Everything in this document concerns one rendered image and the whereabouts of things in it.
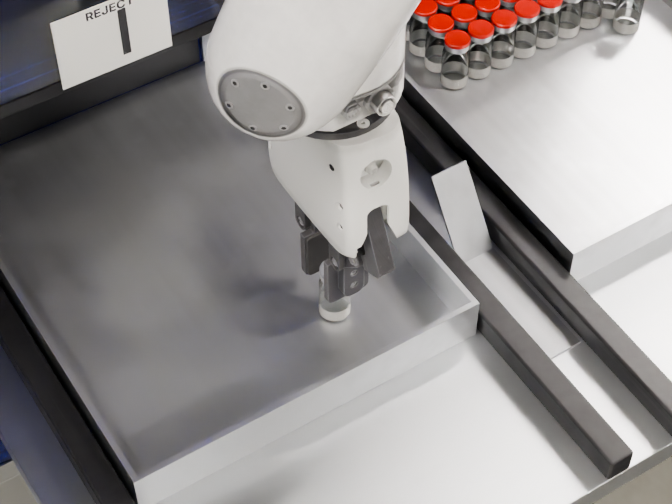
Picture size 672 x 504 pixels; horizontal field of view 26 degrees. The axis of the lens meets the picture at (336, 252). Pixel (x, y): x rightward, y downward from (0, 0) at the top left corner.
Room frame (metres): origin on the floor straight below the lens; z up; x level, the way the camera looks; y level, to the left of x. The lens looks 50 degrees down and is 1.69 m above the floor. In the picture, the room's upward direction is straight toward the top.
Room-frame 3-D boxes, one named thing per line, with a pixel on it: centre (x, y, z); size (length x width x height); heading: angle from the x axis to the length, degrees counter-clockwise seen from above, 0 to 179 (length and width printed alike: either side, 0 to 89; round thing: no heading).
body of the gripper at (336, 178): (0.62, 0.00, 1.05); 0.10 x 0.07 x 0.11; 32
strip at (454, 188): (0.64, -0.12, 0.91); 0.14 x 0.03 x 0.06; 33
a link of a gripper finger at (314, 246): (0.64, 0.01, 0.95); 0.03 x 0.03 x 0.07; 32
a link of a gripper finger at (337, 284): (0.60, -0.01, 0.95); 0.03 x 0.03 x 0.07; 32
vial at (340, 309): (0.62, 0.00, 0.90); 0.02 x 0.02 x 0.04
